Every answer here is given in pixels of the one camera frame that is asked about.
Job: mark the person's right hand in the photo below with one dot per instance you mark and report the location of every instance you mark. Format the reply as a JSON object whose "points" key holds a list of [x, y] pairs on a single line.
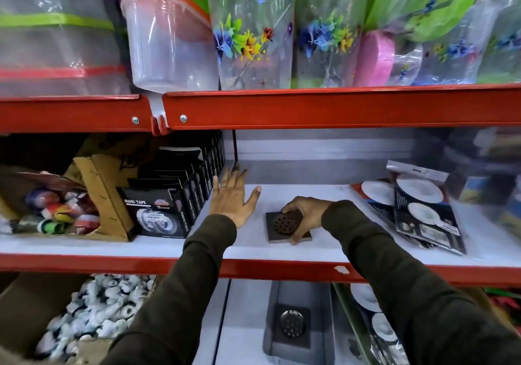
{"points": [[313, 214]]}

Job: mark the person's left hand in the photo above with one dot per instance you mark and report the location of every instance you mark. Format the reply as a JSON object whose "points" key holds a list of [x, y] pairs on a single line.
{"points": [[230, 204]]}

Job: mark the person's left middle finger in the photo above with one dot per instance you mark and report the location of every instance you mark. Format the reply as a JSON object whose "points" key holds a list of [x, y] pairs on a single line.
{"points": [[233, 178]]}

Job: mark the person's left little finger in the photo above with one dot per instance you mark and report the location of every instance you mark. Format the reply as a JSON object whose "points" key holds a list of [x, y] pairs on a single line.
{"points": [[215, 186]]}

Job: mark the person's right thumb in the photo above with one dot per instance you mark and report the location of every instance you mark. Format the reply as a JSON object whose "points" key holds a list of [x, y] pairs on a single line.
{"points": [[299, 234]]}

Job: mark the person's left thumb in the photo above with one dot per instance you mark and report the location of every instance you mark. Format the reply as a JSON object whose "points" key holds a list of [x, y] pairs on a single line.
{"points": [[252, 198]]}

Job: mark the square brown drain cover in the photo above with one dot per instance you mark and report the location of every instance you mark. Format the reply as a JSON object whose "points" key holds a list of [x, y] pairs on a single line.
{"points": [[281, 228]]}

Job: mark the person's left forearm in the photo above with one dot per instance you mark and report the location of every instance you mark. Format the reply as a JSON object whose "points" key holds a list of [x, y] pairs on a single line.
{"points": [[179, 295]]}

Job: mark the person's right forearm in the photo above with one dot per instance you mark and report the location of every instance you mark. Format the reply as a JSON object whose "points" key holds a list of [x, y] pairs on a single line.
{"points": [[407, 291]]}

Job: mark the row of black tape boxes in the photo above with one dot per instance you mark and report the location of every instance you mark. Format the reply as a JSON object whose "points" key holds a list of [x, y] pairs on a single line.
{"points": [[171, 201]]}

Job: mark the red-edged packet with white disc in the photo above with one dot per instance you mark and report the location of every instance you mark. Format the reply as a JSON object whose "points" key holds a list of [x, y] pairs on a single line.
{"points": [[376, 195]]}

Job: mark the square drain cover steel centre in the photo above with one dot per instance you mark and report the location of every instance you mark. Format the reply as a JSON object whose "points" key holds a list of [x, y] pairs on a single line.
{"points": [[291, 324]]}

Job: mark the green-edged packet with white discs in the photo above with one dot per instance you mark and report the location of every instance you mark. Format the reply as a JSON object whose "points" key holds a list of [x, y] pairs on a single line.
{"points": [[376, 320]]}

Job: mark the long red shelf beam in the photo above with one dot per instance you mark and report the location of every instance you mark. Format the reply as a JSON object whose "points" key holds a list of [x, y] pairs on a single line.
{"points": [[346, 108]]}

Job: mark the black packet with white discs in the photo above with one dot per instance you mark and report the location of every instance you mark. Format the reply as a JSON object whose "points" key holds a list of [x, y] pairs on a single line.
{"points": [[427, 210]]}

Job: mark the chipped red shelf beam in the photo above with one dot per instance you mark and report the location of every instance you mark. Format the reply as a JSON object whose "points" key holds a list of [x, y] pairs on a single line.
{"points": [[101, 263]]}

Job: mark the clear container with orange lid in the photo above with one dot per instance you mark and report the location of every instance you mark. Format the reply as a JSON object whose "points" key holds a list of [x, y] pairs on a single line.
{"points": [[167, 39]]}

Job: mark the pile of coloured tape rolls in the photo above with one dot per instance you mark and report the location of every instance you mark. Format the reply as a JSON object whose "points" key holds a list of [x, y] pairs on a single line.
{"points": [[61, 212]]}

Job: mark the clear floral plastic jug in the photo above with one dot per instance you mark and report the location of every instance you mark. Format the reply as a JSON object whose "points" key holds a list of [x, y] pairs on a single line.
{"points": [[254, 22]]}

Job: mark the short red shelf beam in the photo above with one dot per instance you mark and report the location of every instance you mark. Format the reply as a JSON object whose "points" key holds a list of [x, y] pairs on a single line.
{"points": [[73, 112]]}

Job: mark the pile of white plastic fittings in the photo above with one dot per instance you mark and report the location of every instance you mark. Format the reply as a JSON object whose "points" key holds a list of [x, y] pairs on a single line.
{"points": [[101, 311]]}

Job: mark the pink plastic lid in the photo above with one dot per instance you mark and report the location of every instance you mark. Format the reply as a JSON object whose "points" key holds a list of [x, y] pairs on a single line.
{"points": [[374, 59]]}

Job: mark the clear floral jug green lid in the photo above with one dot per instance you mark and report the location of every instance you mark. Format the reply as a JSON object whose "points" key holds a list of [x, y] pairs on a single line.
{"points": [[329, 18]]}

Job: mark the clear plastic wrapped goods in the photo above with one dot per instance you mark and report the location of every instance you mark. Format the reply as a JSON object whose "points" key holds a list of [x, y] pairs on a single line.
{"points": [[484, 173]]}

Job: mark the wrapped stack of clear containers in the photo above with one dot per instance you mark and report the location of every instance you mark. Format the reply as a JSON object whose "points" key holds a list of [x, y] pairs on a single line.
{"points": [[57, 39]]}

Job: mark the red and green packets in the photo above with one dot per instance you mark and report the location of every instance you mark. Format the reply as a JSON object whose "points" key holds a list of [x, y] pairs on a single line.
{"points": [[506, 303]]}

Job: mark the large brown cardboard box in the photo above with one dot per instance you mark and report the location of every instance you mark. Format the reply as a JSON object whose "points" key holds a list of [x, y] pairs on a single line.
{"points": [[28, 307]]}

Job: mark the wrapped clear floral jug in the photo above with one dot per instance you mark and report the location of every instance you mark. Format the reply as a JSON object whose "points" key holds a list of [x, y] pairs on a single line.
{"points": [[460, 51]]}

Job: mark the wrapped green lid floral jug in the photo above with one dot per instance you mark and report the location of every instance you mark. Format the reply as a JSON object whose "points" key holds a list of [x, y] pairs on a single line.
{"points": [[431, 2]]}

